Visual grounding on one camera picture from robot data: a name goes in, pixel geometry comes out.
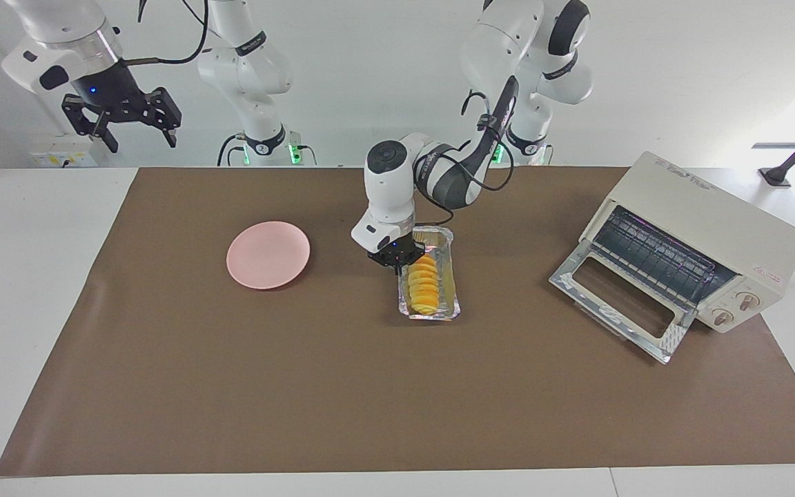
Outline brown table mat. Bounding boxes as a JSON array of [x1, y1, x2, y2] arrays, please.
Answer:
[[0, 166, 795, 478]]

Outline aluminium foil tray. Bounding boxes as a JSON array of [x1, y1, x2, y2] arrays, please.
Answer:
[[397, 226, 461, 322]]

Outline black right base cable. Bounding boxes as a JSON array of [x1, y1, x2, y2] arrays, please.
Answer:
[[217, 133, 246, 166]]

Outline glass oven door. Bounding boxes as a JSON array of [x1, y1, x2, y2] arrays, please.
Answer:
[[549, 248, 698, 365]]

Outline cream toaster oven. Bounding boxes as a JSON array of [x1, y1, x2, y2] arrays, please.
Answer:
[[579, 152, 795, 334]]

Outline pink round plate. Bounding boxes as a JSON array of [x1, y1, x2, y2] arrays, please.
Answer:
[[226, 221, 311, 291]]

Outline wire oven rack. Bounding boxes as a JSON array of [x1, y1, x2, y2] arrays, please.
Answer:
[[591, 206, 736, 304]]

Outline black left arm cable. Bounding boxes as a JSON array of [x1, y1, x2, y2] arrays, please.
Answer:
[[415, 90, 516, 223]]

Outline white wall socket box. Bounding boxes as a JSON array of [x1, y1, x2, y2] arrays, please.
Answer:
[[28, 142, 98, 168]]

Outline golden ridged bread loaf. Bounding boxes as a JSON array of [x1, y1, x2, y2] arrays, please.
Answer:
[[406, 252, 441, 317]]

